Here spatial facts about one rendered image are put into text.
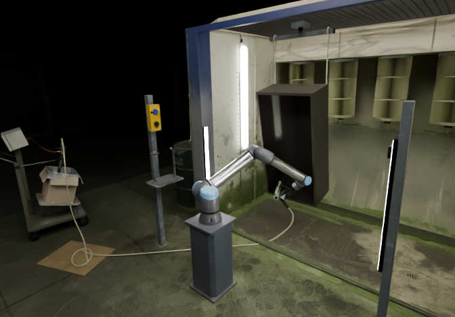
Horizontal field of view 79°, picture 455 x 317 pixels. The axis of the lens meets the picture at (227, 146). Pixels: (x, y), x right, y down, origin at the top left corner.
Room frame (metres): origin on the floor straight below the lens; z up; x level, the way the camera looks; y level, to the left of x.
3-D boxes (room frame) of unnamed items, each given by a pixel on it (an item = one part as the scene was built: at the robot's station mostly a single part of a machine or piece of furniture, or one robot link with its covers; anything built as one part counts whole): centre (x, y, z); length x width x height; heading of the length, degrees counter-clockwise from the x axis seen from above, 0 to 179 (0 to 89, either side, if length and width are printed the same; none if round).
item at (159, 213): (2.75, 0.76, 0.82); 0.06 x 0.06 x 1.64; 49
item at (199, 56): (3.08, 0.28, 1.14); 0.18 x 0.18 x 2.29; 49
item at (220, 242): (2.10, 0.16, 0.32); 0.31 x 0.31 x 0.64; 49
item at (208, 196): (2.10, 0.16, 0.83); 0.17 x 0.15 x 0.18; 24
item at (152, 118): (2.71, 0.72, 1.42); 0.12 x 0.06 x 0.26; 139
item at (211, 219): (2.10, 0.16, 0.69); 0.19 x 0.19 x 0.10
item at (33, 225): (3.19, 2.23, 0.64); 0.73 x 0.50 x 1.27; 129
